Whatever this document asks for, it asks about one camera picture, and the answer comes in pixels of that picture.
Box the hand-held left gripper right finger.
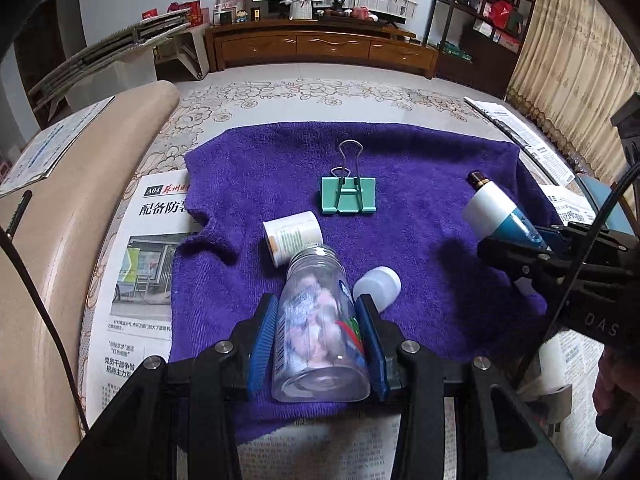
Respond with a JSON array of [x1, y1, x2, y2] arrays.
[[355, 294, 576, 480]]

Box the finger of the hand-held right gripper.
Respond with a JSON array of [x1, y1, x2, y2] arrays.
[[535, 224, 636, 257], [477, 237, 571, 292]]

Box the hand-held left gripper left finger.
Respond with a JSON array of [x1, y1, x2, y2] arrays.
[[57, 294, 281, 480]]

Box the clear plastic pill bottle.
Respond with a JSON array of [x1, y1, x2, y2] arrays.
[[270, 244, 372, 403]]

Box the white and blue bottle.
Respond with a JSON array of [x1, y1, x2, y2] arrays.
[[461, 180, 549, 253]]

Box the small white cap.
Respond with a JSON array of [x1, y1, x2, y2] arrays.
[[352, 266, 402, 318]]

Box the small white jar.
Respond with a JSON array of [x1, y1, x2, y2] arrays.
[[263, 211, 322, 267]]

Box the green binder clip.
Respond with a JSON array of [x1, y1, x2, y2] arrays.
[[319, 140, 377, 216]]

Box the person's right forearm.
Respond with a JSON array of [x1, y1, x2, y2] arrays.
[[594, 350, 640, 476]]

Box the blue chair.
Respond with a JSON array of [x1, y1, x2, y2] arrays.
[[574, 174, 637, 236]]

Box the purple towel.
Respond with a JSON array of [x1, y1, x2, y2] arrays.
[[167, 122, 551, 443]]

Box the folded newspaper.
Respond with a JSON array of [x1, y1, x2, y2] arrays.
[[463, 96, 577, 187]]

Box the beige curtain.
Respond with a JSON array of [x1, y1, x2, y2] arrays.
[[505, 0, 640, 188]]

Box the dark display shelf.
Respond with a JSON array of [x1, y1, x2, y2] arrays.
[[425, 0, 542, 100]]

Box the beige wooden side table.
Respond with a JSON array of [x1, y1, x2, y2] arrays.
[[0, 80, 181, 466]]

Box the dark pen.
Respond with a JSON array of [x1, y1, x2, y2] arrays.
[[6, 189, 34, 237]]

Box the white paper sheets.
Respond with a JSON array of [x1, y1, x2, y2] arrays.
[[0, 95, 117, 199]]

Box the wooden TV cabinet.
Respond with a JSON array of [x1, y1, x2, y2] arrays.
[[205, 16, 440, 79]]

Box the dark tea set tray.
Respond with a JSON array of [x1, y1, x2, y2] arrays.
[[317, 0, 398, 25]]

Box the stacked folding tables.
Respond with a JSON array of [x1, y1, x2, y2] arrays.
[[27, 10, 194, 112]]

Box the white woven basket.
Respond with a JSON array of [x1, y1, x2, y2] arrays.
[[286, 0, 314, 22]]

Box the red gift boxes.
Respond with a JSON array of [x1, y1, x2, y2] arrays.
[[141, 0, 203, 26]]

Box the dark wooden door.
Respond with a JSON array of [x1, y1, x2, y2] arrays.
[[12, 0, 60, 131]]

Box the black cable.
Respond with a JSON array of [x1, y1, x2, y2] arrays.
[[0, 227, 91, 433], [514, 162, 640, 390]]

